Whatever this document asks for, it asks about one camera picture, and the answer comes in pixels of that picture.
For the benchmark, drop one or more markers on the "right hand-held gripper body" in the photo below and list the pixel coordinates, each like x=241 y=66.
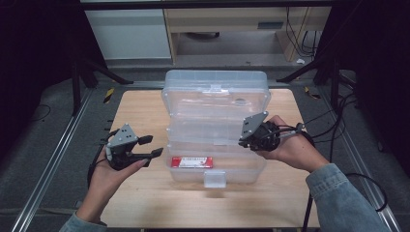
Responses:
x=264 y=135

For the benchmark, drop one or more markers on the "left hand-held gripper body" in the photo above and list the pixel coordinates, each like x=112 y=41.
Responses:
x=124 y=145

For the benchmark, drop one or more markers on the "red and white carton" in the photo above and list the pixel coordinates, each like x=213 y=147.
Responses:
x=191 y=162

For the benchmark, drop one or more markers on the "clear plastic storage box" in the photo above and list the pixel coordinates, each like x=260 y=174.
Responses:
x=214 y=106

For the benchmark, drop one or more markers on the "person's right hand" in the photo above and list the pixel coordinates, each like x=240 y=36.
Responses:
x=296 y=148

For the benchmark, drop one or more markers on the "person's left hand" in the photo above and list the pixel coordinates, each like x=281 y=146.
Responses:
x=106 y=180

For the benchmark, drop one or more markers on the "yellow and black tape strip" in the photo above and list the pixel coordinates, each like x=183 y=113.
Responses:
x=312 y=93
x=108 y=95

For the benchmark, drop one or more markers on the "grey tape piece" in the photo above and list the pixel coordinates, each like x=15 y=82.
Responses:
x=78 y=204

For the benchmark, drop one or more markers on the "black metal stand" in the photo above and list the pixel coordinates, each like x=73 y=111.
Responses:
x=76 y=87
x=333 y=80

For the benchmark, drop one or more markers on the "small white scrap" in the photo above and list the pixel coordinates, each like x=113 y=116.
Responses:
x=300 y=61

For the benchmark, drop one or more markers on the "white cabinet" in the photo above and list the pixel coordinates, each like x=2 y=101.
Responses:
x=129 y=34

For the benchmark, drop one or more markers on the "wooden desk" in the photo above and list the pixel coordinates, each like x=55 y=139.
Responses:
x=225 y=20

